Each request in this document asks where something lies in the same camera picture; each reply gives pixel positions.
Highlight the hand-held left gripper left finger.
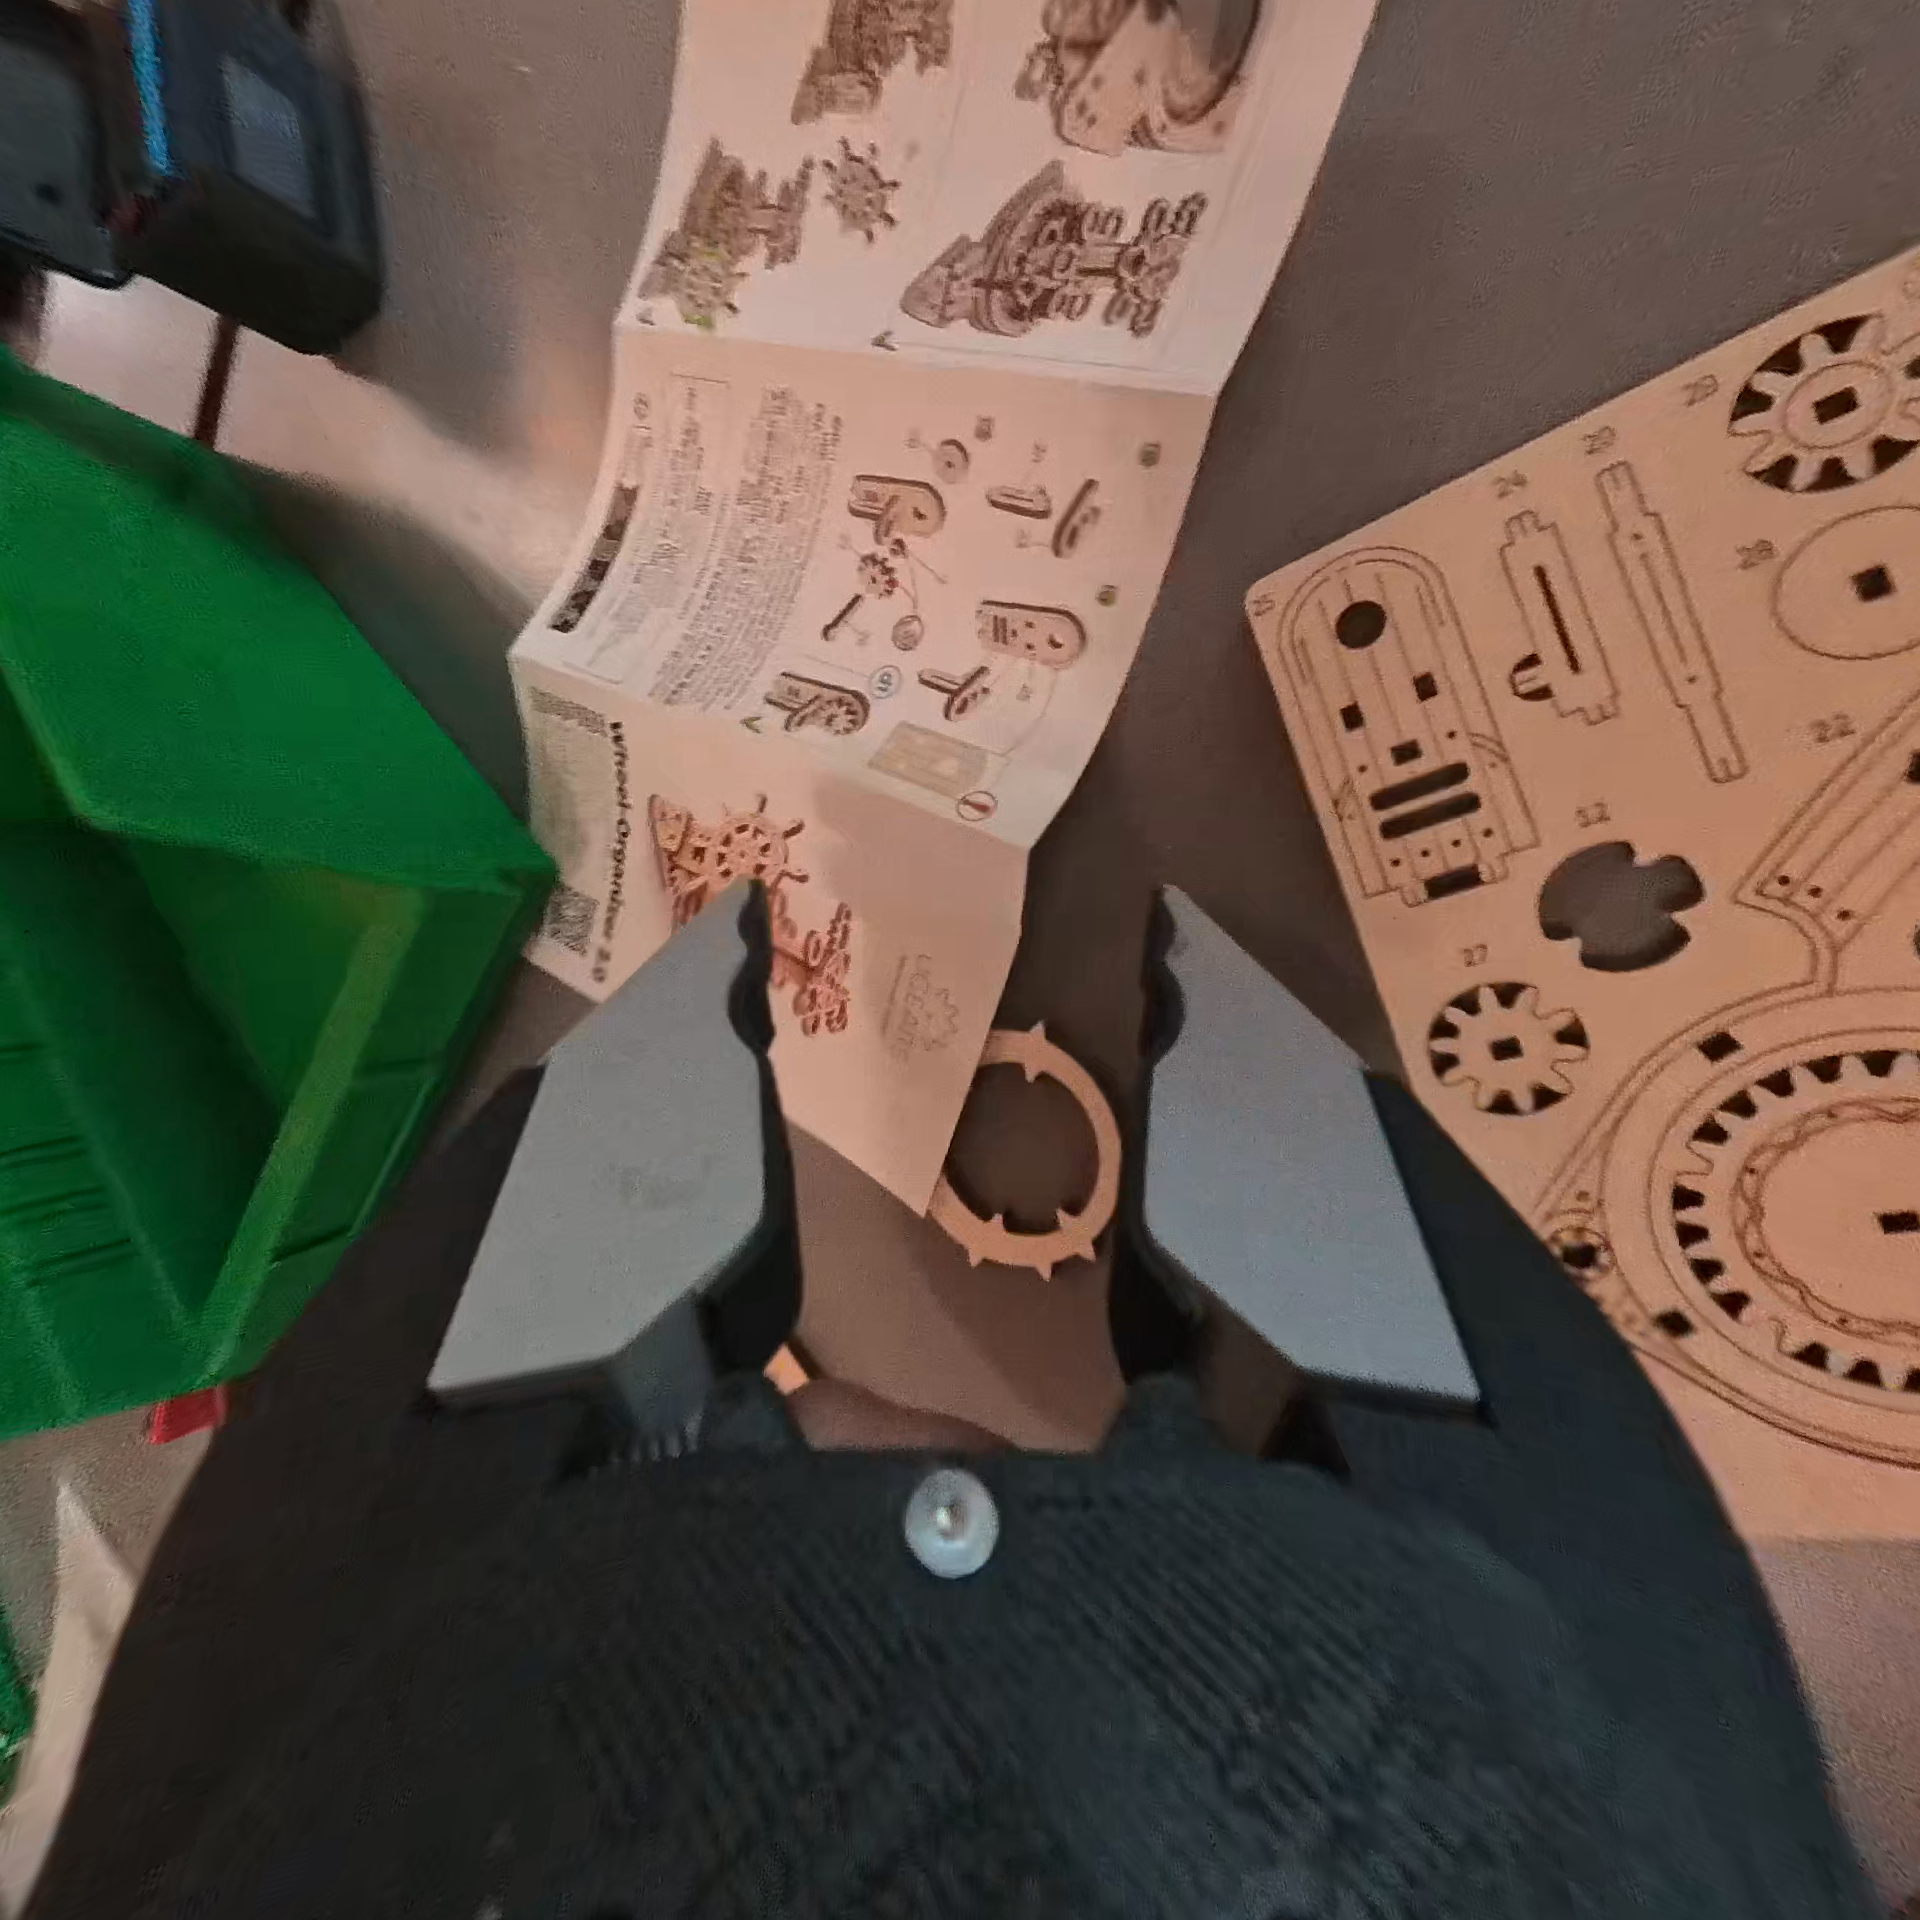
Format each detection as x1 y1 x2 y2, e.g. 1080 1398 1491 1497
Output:
428 883 801 1449

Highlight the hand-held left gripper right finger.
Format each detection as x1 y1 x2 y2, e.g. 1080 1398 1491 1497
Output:
1114 885 1491 1455

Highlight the spiked wooden ring part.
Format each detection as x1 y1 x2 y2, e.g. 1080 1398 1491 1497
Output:
929 1024 1128 1281

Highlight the laser-cut wooden parts sheet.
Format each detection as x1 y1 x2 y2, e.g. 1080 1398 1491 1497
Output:
1247 240 1920 1549

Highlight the green plastic bin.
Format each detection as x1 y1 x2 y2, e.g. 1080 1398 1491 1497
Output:
0 346 560 1443

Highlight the folded paper instruction sheet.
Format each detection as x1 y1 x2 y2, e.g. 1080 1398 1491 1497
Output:
508 0 1384 1217

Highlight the black device with screen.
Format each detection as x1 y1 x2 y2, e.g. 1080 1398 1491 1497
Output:
0 0 389 360

